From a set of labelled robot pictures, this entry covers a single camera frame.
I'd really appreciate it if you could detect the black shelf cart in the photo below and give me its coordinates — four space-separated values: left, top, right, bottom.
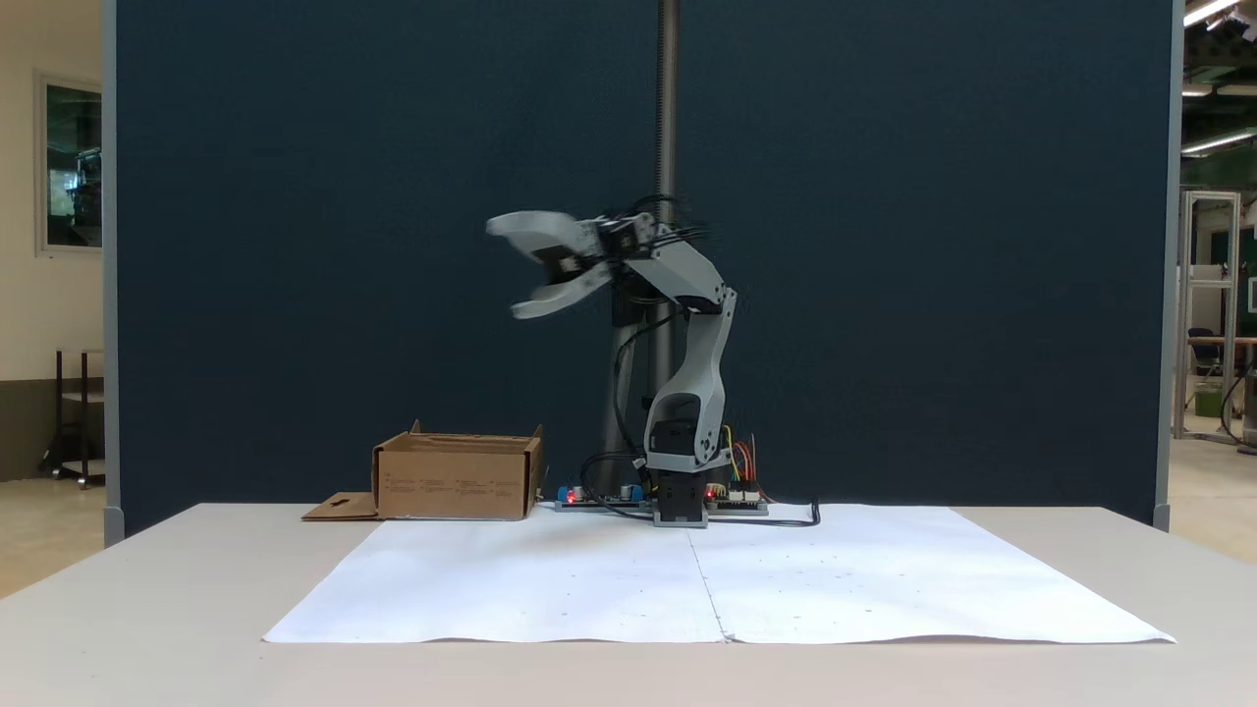
39 349 106 489

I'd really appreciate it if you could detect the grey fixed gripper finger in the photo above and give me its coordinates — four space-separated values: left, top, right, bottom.
485 210 591 262

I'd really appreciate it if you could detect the black power cable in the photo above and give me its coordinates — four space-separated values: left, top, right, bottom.
709 499 822 529

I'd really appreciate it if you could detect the aluminium profile frame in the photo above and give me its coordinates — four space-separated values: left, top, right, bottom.
1174 190 1244 443

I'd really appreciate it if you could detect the framed wall window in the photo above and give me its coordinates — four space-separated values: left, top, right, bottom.
34 71 105 258

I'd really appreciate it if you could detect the black servo cable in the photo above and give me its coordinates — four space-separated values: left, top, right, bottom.
604 193 711 247
579 312 681 519

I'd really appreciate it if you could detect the black tripod stand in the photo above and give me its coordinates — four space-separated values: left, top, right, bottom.
599 0 718 507

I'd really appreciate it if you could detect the circuit board with jumper wires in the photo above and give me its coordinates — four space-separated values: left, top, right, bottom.
705 483 770 516

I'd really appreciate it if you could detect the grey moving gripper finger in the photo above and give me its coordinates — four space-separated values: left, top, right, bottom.
510 264 613 321

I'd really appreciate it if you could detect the brown cardboard box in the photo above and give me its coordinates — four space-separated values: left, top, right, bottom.
301 420 547 522

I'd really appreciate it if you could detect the blue circuit board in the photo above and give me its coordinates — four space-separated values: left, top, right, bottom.
553 479 651 514

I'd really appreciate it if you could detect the dark blue partition panel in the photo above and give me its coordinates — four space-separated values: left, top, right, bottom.
103 0 1184 539

